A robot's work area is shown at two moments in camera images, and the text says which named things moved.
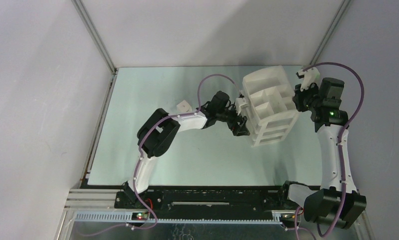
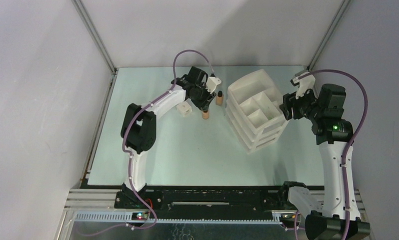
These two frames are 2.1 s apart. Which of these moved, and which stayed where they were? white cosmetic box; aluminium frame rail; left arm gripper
Moved: left arm gripper
Stayed: aluminium frame rail; white cosmetic box
